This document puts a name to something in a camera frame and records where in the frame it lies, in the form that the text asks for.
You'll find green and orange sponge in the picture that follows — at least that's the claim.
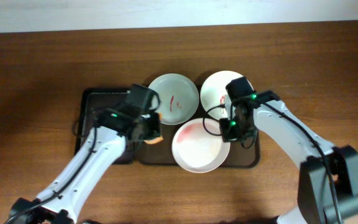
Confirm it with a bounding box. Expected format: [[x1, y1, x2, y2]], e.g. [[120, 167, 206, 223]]
[[144, 113, 163, 144]]

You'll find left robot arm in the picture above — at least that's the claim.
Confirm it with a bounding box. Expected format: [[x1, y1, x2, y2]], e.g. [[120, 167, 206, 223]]
[[7, 84, 161, 223]]

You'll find pale green plate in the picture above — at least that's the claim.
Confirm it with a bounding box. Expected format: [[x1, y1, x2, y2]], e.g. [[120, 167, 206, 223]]
[[149, 73, 200, 125]]

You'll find white plate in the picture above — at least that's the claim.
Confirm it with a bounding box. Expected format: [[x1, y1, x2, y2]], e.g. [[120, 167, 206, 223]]
[[172, 118, 231, 173], [200, 70, 243, 121]]

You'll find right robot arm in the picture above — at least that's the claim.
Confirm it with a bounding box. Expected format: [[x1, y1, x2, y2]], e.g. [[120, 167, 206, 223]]
[[219, 77, 358, 223]]

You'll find small black tray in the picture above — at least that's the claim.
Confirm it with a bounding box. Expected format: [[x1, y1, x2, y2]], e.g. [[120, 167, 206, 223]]
[[72, 88, 129, 154]]

